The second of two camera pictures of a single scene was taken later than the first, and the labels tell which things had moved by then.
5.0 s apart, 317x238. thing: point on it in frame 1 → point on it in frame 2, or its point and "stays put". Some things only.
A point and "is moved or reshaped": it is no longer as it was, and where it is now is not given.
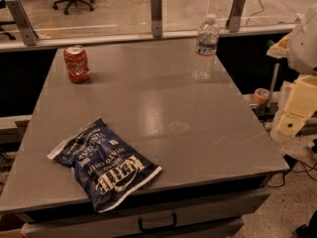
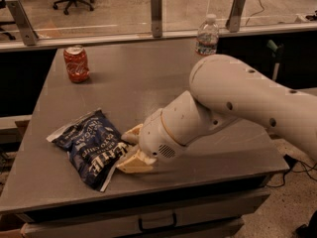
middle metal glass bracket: x=157 y=14 stays put
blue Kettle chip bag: x=108 y=165 is moved or reshaped
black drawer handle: x=158 y=228 stays put
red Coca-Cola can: x=76 y=62 stays put
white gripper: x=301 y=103 → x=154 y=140
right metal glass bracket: x=234 y=21 stays put
